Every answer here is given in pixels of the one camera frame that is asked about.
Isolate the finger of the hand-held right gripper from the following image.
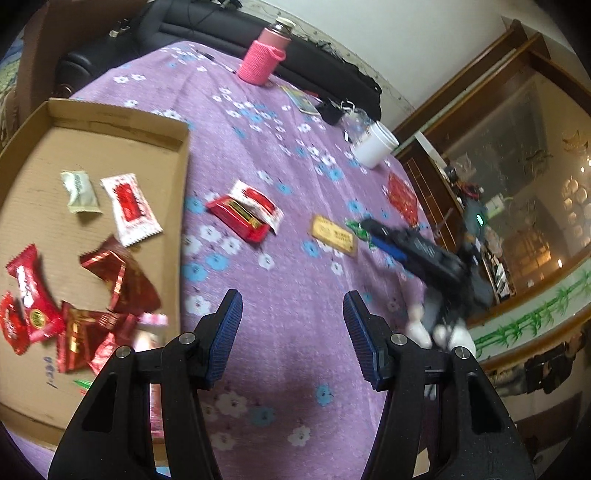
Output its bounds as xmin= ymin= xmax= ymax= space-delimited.
xmin=373 ymin=236 xmax=409 ymax=265
xmin=360 ymin=218 xmax=409 ymax=243

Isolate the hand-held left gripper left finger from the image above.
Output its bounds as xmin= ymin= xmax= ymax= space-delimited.
xmin=47 ymin=288 xmax=244 ymax=480

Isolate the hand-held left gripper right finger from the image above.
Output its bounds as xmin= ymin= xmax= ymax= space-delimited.
xmin=342 ymin=291 xmax=536 ymax=480

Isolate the green candy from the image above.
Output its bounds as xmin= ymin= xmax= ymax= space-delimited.
xmin=346 ymin=219 xmax=384 ymax=250

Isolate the gold snack packet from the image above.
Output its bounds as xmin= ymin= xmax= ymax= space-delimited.
xmin=310 ymin=215 xmax=358 ymax=257

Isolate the pink snack packet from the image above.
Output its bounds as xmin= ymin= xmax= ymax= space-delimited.
xmin=136 ymin=313 xmax=169 ymax=439

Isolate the dark red foil packet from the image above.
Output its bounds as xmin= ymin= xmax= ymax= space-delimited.
xmin=56 ymin=302 xmax=139 ymax=374
xmin=79 ymin=235 xmax=161 ymax=315

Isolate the red snack bar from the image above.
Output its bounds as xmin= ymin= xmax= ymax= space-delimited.
xmin=205 ymin=196 xmax=269 ymax=244

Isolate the white and red snack packet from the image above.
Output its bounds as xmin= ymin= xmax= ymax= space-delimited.
xmin=100 ymin=173 xmax=163 ymax=247
xmin=230 ymin=180 xmax=283 ymax=235

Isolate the large red twist candy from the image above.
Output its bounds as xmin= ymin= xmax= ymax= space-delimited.
xmin=6 ymin=244 xmax=66 ymax=344

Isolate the grey-green candy packet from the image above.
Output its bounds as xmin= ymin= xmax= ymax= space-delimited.
xmin=60 ymin=170 xmax=103 ymax=215

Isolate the small red twist candy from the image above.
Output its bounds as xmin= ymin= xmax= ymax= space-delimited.
xmin=0 ymin=291 xmax=31 ymax=356

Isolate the shallow cardboard box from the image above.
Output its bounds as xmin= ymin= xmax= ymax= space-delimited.
xmin=0 ymin=97 xmax=192 ymax=457

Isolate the person's right hand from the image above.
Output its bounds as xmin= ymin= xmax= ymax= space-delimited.
xmin=406 ymin=302 xmax=476 ymax=356

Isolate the red plastic bag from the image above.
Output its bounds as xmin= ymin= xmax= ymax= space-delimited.
xmin=387 ymin=173 xmax=419 ymax=227

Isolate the purple floral tablecloth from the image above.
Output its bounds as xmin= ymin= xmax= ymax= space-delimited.
xmin=0 ymin=41 xmax=462 ymax=480

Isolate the white plastic jar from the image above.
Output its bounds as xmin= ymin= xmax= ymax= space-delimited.
xmin=351 ymin=121 xmax=400 ymax=169

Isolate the clear plastic packet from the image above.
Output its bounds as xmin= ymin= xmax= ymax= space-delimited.
xmin=342 ymin=108 xmax=370 ymax=144

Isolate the black key case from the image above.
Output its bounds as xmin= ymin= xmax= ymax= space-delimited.
xmin=318 ymin=99 xmax=356 ymax=125

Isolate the small printed booklet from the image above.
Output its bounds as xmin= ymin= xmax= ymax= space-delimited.
xmin=279 ymin=85 xmax=321 ymax=115

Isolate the bottle with pink knit sleeve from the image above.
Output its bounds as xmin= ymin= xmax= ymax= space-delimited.
xmin=238 ymin=17 xmax=294 ymax=86

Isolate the wooden cabinet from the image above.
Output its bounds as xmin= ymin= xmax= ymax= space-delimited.
xmin=392 ymin=18 xmax=591 ymax=324

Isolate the black sofa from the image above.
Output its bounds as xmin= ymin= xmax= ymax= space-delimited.
xmin=55 ymin=0 xmax=384 ymax=121

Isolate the pile of tangled cables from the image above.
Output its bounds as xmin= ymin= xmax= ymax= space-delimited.
xmin=443 ymin=164 xmax=485 ymax=199

